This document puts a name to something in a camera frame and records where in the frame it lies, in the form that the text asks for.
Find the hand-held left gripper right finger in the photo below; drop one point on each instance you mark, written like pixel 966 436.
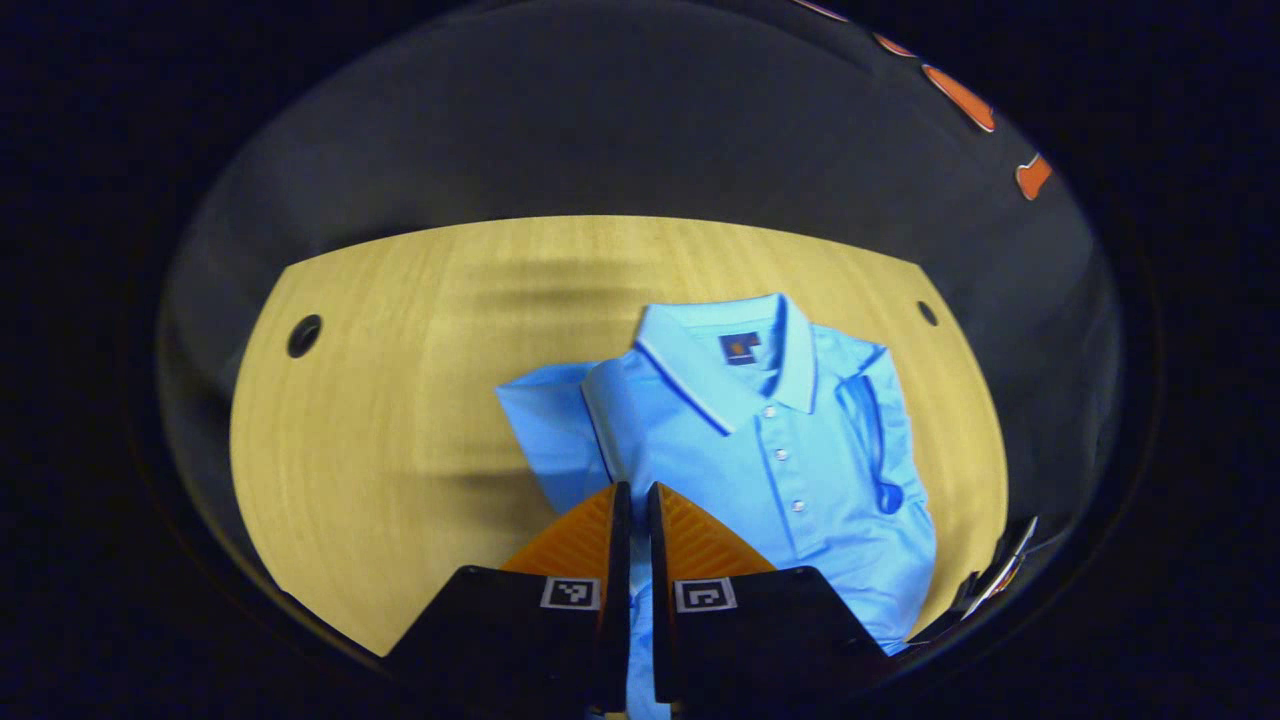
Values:
pixel 660 600

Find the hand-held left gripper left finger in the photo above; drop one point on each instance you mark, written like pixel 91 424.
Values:
pixel 615 600

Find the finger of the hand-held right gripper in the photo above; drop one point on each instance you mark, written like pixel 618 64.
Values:
pixel 965 605

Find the light blue T-shirt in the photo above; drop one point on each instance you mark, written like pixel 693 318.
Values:
pixel 800 450

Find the black backdrop cloth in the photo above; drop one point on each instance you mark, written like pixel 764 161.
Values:
pixel 600 130

